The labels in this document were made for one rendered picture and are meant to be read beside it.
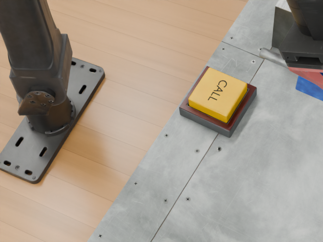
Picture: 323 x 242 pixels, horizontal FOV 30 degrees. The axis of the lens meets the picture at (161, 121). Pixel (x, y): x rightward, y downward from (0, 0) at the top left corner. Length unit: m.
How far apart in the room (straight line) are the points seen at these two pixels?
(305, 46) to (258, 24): 0.32
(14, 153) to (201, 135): 0.26
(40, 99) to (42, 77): 0.04
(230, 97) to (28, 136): 0.29
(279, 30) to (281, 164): 0.19
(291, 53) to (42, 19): 0.27
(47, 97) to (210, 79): 0.23
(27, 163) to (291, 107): 0.37
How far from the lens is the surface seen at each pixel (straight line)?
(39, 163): 0.84
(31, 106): 0.78
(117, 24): 0.95
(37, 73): 0.72
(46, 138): 0.85
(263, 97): 0.86
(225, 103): 0.81
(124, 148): 0.83
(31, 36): 0.68
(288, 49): 0.63
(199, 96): 0.82
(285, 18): 0.85
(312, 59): 0.64
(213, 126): 0.82
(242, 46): 0.91
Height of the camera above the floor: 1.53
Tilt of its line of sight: 60 degrees down
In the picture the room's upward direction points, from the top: 11 degrees counter-clockwise
